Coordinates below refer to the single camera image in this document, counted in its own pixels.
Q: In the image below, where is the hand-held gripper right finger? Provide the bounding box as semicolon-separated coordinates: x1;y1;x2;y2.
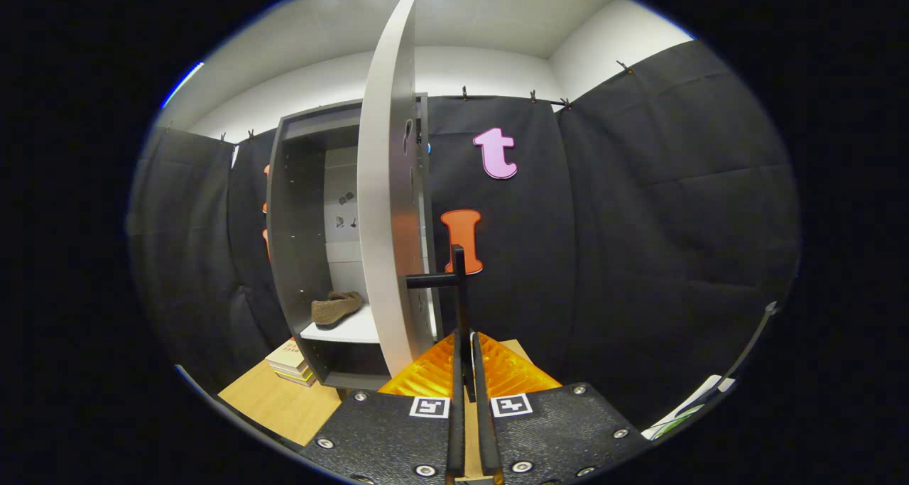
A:
472;331;651;485

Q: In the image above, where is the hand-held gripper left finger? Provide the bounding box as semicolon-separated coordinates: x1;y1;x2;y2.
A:
298;332;466;485

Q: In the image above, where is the black door handle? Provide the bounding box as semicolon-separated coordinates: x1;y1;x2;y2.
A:
406;244;475;404

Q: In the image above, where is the dark grey shoe cabinet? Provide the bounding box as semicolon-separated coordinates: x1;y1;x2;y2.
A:
266;93;445;391

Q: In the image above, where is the brown fuzzy shoe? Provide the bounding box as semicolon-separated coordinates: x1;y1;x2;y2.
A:
311;291;364;327

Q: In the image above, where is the stack of books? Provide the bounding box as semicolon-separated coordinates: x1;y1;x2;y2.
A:
265;337;318;388

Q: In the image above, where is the narrow ceiling light panel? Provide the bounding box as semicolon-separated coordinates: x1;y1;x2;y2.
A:
162;61;205;108

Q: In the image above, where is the black backdrop cloth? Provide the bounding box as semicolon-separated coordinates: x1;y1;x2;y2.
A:
126;39;802;429

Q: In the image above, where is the white paper sheet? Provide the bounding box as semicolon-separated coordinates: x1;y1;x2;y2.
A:
643;375;736;441

